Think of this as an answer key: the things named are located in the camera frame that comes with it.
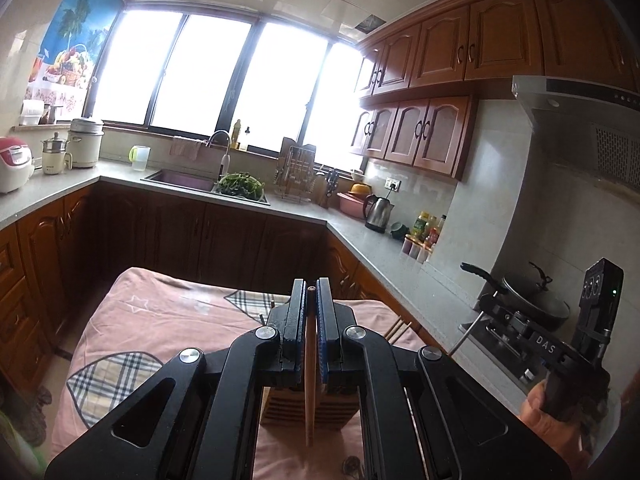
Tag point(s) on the green leafy vegetables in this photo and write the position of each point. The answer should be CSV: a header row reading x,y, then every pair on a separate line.
x,y
242,185

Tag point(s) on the kitchen sink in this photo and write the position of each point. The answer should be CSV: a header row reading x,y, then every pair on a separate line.
x,y
180,180

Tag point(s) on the wooden base cabinets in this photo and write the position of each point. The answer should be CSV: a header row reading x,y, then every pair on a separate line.
x,y
175,240

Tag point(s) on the green mug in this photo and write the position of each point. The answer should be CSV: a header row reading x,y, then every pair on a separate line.
x,y
399,232

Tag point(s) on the pink dish cloth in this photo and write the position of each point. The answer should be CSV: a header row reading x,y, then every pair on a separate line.
x,y
186,149

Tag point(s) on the steel electric kettle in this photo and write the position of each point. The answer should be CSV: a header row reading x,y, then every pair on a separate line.
x,y
378,215

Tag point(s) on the clear measuring jug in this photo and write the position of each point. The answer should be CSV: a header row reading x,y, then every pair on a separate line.
x,y
140,159

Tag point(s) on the short wooden wall cabinets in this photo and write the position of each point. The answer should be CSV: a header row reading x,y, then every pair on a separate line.
x,y
415,130

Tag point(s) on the yellow bottle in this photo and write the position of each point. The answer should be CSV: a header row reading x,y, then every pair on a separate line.
x,y
237,135

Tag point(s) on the white and pink rice cooker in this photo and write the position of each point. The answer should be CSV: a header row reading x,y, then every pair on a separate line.
x,y
14,165

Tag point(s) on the orange sauce bottle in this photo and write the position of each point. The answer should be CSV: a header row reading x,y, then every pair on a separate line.
x,y
432,226

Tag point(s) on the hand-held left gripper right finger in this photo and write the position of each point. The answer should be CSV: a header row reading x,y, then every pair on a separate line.
x,y
322,340

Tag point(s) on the tall wooden wall cabinets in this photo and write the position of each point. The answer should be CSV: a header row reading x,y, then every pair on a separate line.
x,y
500,40

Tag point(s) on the stainless steel gas stove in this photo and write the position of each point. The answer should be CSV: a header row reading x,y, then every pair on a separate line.
x,y
500,355

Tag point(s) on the large kitchen window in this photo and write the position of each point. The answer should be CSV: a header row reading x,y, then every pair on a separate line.
x,y
210,70

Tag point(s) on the green cloth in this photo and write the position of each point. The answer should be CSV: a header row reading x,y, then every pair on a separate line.
x,y
17,455

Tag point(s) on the pink tablecloth with plaid patches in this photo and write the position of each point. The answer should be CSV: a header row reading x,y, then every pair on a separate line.
x,y
150,320

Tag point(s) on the clear plastic container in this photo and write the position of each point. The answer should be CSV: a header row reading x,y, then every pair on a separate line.
x,y
31,112

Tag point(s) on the pink plastic basin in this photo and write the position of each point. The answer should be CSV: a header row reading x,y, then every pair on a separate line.
x,y
352,207

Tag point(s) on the chrome faucet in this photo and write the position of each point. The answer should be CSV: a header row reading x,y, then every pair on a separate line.
x,y
222,137

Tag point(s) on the person's right hand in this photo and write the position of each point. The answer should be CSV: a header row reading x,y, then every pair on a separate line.
x,y
537,417

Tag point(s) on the steel range hood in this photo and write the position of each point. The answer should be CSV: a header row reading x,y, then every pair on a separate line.
x,y
580,120

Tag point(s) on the pink seasoning jar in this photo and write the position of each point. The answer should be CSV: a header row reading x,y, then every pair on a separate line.
x,y
407,249
417,252

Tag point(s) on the small white electric pot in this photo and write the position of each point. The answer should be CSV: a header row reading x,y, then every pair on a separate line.
x,y
54,157

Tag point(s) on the ceiling vent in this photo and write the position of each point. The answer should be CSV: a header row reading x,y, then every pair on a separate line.
x,y
372,24

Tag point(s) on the white wall socket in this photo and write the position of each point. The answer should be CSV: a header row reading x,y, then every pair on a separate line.
x,y
393,184

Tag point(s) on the slatted wooden utensil holder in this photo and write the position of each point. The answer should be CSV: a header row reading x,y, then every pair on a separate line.
x,y
280,410

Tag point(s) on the dark wooden chopstick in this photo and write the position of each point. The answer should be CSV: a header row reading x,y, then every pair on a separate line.
x,y
392,331

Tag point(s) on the brown wooden chopstick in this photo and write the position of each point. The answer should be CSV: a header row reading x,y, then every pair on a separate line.
x,y
310,410

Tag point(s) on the large cream steamer pot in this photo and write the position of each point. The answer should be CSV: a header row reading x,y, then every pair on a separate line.
x,y
85,145

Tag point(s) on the yellow bowl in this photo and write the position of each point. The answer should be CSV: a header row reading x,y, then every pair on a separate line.
x,y
361,190

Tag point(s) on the knife and board rack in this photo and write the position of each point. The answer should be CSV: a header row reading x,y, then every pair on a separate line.
x,y
295,175

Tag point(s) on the small dark pot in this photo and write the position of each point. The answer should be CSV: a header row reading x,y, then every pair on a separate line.
x,y
51,116

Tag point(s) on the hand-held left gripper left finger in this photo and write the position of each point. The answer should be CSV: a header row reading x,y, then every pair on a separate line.
x,y
299,340

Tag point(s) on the beach and fruit wall poster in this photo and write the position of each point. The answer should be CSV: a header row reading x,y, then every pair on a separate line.
x,y
70,50

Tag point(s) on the dark cloth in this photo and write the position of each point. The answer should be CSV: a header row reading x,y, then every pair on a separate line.
x,y
30,400

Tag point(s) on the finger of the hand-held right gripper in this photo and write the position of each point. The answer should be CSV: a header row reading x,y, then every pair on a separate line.
x,y
505,310

